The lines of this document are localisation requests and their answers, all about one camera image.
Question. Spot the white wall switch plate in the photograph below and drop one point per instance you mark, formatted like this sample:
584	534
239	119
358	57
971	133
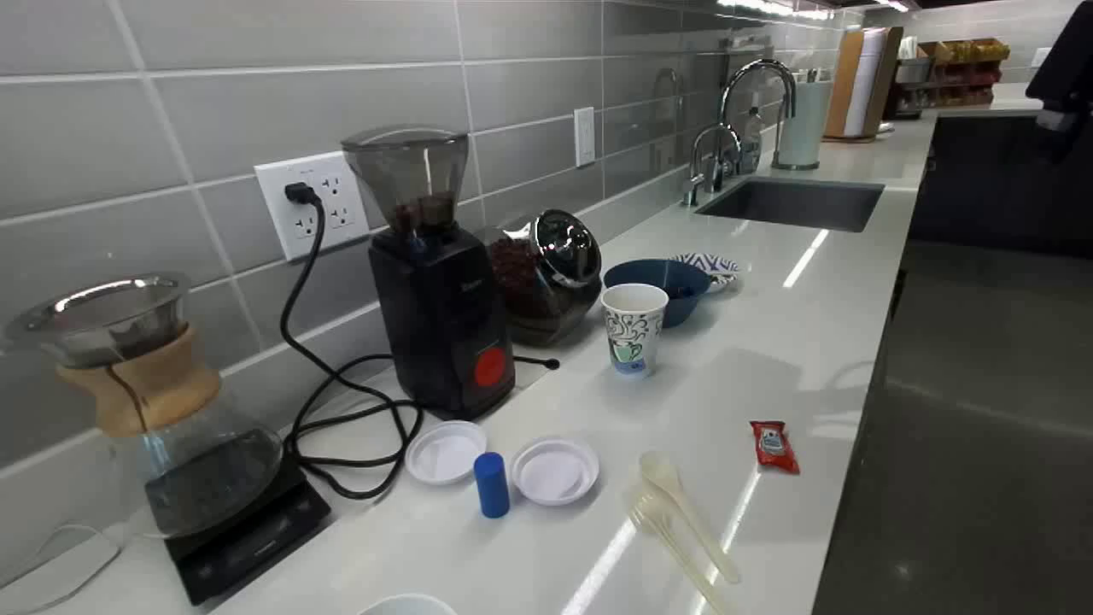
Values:
584	138

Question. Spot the small chrome faucet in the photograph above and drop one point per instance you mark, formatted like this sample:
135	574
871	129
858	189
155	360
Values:
711	158

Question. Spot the wooden paper towel holder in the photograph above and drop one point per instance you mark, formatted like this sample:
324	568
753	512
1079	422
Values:
863	86

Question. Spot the glass pour-over coffee carafe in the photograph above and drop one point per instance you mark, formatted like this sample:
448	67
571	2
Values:
158	395

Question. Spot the metal cone coffee filter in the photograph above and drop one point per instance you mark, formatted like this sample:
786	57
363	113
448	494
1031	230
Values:
104	319

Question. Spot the undermount kitchen sink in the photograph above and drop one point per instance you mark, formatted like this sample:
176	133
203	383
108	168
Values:
796	205

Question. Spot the dark kitchen island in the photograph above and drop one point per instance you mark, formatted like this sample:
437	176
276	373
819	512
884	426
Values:
1003	189

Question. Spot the blue bowl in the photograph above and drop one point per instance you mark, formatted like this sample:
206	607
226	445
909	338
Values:
684	285

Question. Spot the small patterned plate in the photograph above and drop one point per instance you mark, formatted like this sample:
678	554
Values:
719	266

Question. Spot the black coffee scale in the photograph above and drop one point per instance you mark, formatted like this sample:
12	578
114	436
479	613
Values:
242	540

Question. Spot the tall chrome kitchen faucet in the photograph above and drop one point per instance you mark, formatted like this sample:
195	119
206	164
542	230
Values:
753	97

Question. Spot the snack basket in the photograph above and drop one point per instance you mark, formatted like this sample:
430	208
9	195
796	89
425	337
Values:
949	74

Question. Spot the pale glass soap dispenser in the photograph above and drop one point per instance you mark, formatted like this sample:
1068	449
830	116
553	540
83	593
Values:
802	125

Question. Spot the red ketchup packet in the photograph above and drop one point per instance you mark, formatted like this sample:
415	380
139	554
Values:
772	445

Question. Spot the white plastic lid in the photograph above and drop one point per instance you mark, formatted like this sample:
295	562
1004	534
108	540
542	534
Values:
553	471

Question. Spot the person in dark clothing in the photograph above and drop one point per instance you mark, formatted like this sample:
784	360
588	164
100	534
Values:
1069	74

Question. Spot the thin black rod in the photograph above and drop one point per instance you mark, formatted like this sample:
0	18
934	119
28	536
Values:
534	363

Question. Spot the white small dish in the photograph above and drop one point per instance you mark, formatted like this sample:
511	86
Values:
444	452

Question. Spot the clear plastic spoon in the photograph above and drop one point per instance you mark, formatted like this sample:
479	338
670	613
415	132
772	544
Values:
670	558
684	512

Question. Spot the small blue cylinder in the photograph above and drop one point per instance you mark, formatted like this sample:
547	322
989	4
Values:
488	487

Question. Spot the black coffee grinder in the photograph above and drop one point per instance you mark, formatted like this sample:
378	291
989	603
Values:
437	308

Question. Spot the white wall power outlet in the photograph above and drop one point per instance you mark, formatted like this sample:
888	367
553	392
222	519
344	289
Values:
336	205

